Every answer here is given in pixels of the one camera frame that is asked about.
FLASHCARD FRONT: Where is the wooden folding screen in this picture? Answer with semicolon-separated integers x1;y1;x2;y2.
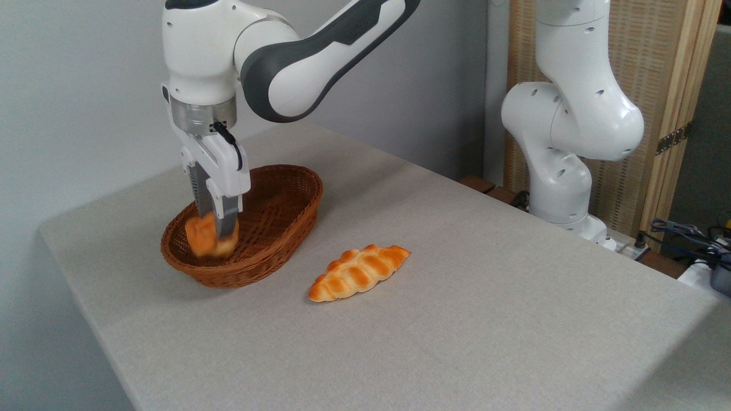
505;0;724;252

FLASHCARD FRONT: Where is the black cable bundle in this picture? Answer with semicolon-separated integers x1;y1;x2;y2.
638;218;731;270

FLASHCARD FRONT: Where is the white power strip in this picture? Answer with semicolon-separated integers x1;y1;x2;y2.
604;235;653;261

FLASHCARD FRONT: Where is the brass screen hinge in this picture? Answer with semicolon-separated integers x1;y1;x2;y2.
656;122;693;155

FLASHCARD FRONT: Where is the brown wicker basket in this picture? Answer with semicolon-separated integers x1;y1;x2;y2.
160;164;324;289

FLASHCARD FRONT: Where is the brown wooden furniture edge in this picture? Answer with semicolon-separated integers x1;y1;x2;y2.
459;175;529;209

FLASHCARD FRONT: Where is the long braided bread loaf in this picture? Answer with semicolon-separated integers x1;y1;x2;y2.
308;244;411;303

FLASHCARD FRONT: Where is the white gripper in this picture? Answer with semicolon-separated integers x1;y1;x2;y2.
170;123;252;241

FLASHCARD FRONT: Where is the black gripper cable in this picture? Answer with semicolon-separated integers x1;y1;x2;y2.
210;121;244;172

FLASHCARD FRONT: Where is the round knotted bread roll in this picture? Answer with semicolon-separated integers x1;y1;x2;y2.
184;211;239;261

